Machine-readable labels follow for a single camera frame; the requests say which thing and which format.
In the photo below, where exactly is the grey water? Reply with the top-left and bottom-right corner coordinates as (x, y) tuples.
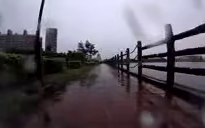
(123, 61), (205, 96)

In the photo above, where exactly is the green hedge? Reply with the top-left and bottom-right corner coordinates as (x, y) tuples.
(0, 51), (85, 76)

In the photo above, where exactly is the dark wooden rail fence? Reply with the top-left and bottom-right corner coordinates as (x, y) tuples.
(103, 20), (205, 105)

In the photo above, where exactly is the grass verge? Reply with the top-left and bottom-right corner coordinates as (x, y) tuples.
(0, 63), (100, 128)

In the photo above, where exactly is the group of trees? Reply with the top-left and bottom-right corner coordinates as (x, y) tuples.
(65, 39), (100, 63)

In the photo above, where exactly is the wide building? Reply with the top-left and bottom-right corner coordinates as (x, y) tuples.
(0, 29), (43, 54)

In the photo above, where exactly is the wet red paved path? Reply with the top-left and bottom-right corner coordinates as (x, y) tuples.
(23, 63), (205, 128)

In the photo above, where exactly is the tall tower building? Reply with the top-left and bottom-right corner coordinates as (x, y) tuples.
(44, 27), (58, 53)

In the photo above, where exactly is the dark pole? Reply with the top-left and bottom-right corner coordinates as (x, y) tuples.
(34, 0), (46, 82)

